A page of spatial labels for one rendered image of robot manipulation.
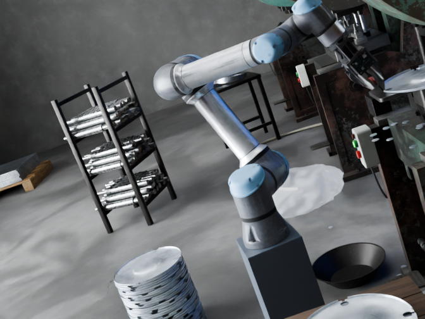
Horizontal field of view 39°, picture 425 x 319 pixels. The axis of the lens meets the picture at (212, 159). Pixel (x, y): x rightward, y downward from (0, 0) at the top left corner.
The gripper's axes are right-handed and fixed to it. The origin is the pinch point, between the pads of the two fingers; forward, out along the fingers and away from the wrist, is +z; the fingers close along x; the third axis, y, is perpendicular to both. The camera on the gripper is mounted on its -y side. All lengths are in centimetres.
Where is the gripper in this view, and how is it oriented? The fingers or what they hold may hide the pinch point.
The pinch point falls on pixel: (379, 87)
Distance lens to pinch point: 183.5
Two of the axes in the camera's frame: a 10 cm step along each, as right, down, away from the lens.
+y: 0.3, 2.5, -9.7
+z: 7.0, 6.8, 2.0
